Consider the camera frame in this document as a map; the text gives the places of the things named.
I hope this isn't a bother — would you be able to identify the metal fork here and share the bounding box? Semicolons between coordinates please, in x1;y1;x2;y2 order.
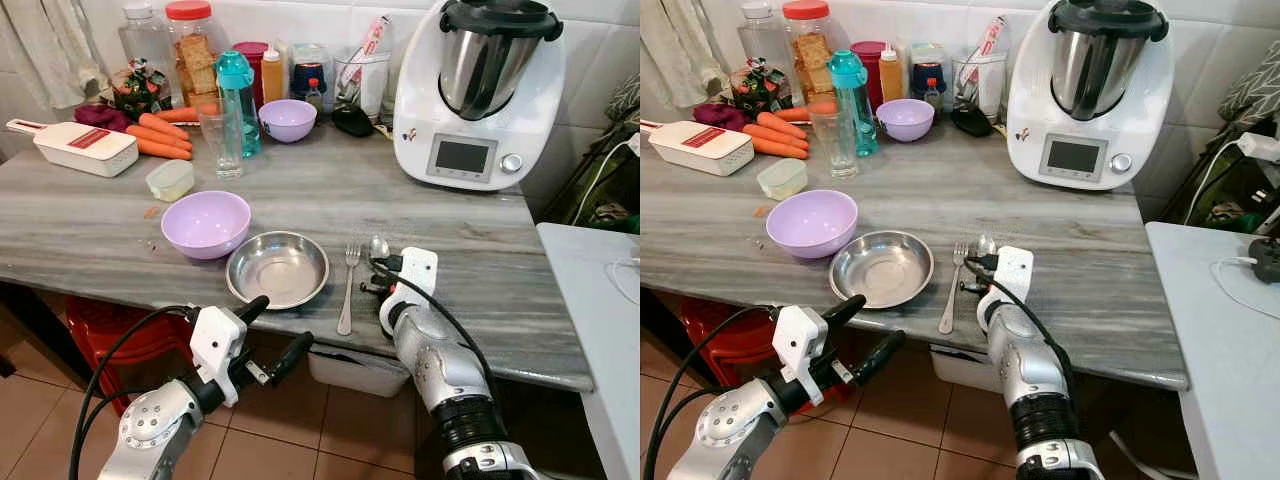
938;242;969;336
336;243;362;337

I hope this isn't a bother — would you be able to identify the round stainless steel plate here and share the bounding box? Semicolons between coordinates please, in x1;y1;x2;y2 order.
829;230;935;311
226;231;330;311

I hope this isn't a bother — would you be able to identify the large purple plastic bowl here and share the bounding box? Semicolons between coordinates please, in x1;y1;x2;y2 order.
161;191;252;261
766;190;859;261

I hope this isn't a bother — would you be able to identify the red plastic stool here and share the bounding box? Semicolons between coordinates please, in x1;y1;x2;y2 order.
679;294;793;403
64;294;197;417

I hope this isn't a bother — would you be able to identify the small black object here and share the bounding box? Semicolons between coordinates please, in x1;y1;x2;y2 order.
331;105;377;139
950;105;995;139

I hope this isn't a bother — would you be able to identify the small lidded plastic container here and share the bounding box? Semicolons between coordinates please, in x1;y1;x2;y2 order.
756;158;808;202
146;159;195;203

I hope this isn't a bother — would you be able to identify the small purple plastic bowl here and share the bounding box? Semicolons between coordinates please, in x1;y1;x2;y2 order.
876;98;936;143
258;99;318;144

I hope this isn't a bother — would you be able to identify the clear drinking glass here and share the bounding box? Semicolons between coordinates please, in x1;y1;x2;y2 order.
810;99;859;181
196;97;244;181

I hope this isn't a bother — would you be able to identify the clear utensil holder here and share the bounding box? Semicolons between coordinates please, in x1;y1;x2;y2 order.
952;14;1012;123
335;14;394;123

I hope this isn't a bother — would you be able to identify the dark green bag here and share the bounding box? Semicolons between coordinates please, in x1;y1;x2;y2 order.
543;125;641;237
1158;150;1280;237

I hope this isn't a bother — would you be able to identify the yellow sauce bottle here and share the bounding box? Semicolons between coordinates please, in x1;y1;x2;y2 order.
261;48;286;105
879;46;905;104

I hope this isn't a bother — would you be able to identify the white side table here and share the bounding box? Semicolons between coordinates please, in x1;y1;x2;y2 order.
1144;221;1280;480
536;221;641;480

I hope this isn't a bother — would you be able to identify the clear jar with blue contents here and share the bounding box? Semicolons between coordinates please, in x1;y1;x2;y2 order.
289;43;334;107
907;42;952;105

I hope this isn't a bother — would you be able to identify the white slicer with red label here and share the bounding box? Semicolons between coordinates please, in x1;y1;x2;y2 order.
640;120;756;178
6;119;140;179

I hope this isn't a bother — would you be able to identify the white food processor appliance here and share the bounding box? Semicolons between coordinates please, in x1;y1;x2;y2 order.
393;0;568;192
1007;0;1177;192

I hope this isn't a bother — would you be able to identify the teal water bottle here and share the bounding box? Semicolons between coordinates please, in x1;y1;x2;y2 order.
827;50;879;158
216;51;262;159

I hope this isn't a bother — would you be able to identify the red canister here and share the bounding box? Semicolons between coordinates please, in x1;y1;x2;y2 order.
850;41;889;101
232;41;270;101

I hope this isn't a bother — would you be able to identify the purple root vegetable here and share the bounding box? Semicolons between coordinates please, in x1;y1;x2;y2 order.
74;104;134;134
693;102;747;132

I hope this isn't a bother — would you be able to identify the wrapped sweets package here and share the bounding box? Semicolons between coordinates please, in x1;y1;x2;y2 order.
729;57;794;115
109;59;174;117

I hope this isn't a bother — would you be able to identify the red-lidded cracker jar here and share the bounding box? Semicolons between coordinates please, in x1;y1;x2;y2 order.
165;0;227;109
782;0;842;109

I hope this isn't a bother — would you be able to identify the dark plug adaptor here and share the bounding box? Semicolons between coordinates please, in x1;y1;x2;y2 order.
1247;234;1280;287

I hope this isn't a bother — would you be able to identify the clear white-capped bottle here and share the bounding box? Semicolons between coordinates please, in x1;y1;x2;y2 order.
737;0;791;76
118;0;174;81

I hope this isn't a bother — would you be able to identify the grey patterned cloth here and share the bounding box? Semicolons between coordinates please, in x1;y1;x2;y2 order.
1217;64;1280;128
604;74;641;127

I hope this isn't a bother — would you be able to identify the white power strip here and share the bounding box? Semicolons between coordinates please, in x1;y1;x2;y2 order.
1236;131;1280;164

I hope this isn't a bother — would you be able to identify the hanging grey towel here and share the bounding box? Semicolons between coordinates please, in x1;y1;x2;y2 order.
0;0;109;111
640;0;733;103

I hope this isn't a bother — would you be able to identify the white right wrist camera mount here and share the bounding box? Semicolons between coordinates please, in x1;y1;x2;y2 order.
397;246;440;312
994;245;1036;310

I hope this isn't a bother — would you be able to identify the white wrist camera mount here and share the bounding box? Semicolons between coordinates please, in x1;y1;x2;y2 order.
189;306;249;380
994;245;1036;310
397;246;440;312
771;304;830;384

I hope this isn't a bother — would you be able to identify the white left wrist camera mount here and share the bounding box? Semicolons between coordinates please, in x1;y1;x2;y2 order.
771;304;830;384
189;306;249;380

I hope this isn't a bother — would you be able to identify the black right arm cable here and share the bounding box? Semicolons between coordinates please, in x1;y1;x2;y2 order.
968;262;1079;401
372;262;499;401

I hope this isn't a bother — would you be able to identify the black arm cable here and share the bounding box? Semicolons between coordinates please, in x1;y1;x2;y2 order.
68;304;201;480
968;262;1079;401
372;262;499;401
643;304;783;480

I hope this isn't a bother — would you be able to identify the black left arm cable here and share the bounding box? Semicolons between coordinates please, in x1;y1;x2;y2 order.
643;304;783;480
68;304;201;480

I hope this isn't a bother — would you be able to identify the thin white cable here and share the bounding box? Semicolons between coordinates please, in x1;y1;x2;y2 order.
603;256;641;305
1209;255;1280;323

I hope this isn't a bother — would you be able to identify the thick white power cable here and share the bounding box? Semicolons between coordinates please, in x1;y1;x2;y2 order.
1184;139;1243;227
571;139;629;227

